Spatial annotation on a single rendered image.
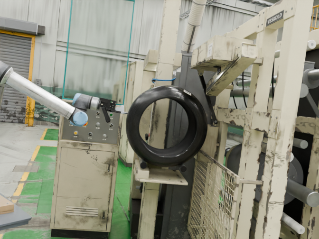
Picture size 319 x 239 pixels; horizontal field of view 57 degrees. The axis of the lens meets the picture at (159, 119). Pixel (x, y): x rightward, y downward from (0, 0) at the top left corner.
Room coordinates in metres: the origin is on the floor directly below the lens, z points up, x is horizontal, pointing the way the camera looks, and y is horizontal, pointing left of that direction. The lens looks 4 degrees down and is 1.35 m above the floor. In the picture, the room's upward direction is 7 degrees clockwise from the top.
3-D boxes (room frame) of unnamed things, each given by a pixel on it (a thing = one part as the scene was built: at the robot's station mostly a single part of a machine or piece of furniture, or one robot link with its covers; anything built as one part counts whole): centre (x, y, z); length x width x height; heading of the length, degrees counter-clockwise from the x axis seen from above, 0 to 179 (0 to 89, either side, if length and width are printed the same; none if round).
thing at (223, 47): (2.08, -0.35, 1.71); 0.61 x 0.25 x 0.15; 7
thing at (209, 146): (2.43, -0.40, 1.05); 0.20 x 0.15 x 0.30; 7
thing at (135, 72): (6.43, 0.49, 1.05); 1.61 x 0.73 x 2.10; 19
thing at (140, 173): (2.15, 0.09, 0.83); 0.36 x 0.09 x 0.06; 7
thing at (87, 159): (2.80, 0.64, 0.63); 0.56 x 0.41 x 1.27; 97
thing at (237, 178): (1.98, -0.40, 0.65); 0.90 x 0.02 x 0.70; 7
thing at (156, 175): (2.17, -0.04, 0.80); 0.37 x 0.36 x 0.02; 97
